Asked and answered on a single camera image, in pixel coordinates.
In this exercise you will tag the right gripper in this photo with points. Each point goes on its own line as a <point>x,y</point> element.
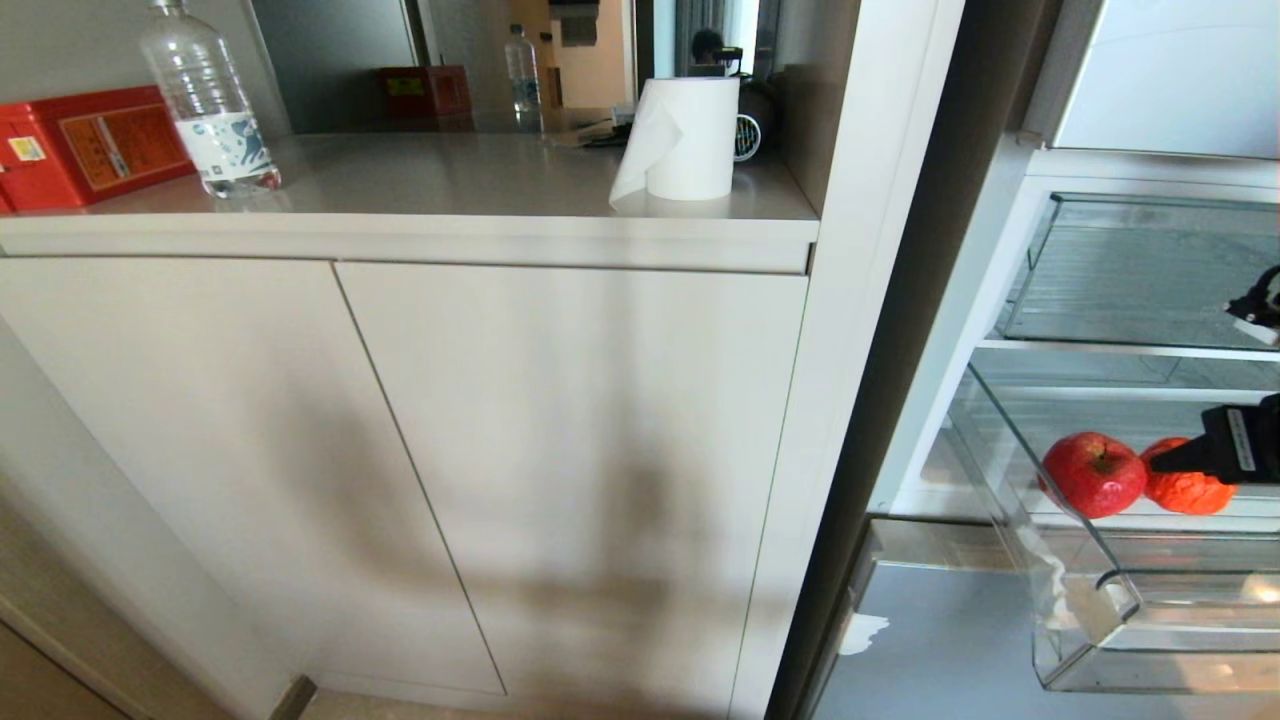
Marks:
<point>1250,440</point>

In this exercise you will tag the clear fridge drawer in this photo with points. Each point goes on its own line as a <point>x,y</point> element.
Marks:
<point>1090,610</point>

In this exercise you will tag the glass fridge shelf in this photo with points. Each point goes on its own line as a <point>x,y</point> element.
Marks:
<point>1130,275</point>

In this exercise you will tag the white fridge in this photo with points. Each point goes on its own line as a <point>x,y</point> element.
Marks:
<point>985,300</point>

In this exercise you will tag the white fridge door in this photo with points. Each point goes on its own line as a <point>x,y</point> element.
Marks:
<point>1170,75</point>

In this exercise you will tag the orange tangerine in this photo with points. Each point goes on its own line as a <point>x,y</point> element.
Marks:
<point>1185,493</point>

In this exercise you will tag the red apple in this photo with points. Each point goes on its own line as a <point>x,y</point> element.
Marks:
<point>1092,478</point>

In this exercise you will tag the grey freezer door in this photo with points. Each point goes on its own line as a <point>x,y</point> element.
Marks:
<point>960,640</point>

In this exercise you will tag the small black round appliance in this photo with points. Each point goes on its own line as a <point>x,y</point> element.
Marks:
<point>750,130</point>

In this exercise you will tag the white paper towel roll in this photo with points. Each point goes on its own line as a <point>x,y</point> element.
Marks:
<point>695,140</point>

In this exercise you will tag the white cabinet door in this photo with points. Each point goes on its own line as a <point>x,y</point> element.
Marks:
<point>200,450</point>
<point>600,480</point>

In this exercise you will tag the white cabinet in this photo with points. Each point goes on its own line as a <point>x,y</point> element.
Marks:
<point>560,225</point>

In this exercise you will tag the clear plastic water bottle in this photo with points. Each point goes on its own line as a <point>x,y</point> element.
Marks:
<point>215,110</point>

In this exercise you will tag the red rectangular box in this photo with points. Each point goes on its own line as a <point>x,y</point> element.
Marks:
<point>60,150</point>

